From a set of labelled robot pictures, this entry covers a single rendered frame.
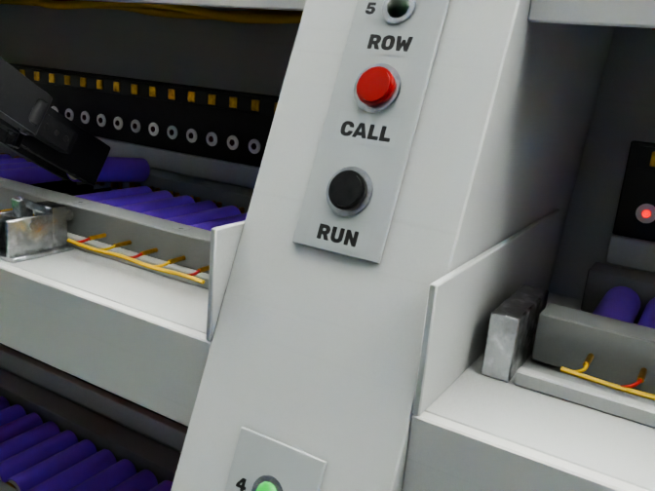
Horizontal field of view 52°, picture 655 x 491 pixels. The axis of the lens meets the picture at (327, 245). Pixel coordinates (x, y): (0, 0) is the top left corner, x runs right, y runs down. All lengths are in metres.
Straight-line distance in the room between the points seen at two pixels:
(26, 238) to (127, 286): 0.07
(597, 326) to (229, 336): 0.15
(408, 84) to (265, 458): 0.16
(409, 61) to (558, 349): 0.14
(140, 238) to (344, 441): 0.18
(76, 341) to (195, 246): 0.08
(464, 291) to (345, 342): 0.05
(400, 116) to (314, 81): 0.05
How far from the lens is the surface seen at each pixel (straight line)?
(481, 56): 0.27
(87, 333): 0.35
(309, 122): 0.29
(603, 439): 0.27
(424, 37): 0.28
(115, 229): 0.41
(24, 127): 0.41
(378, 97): 0.27
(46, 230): 0.41
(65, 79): 0.65
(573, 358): 0.31
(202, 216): 0.43
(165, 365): 0.32
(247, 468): 0.28
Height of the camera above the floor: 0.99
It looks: 3 degrees up
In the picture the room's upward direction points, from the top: 15 degrees clockwise
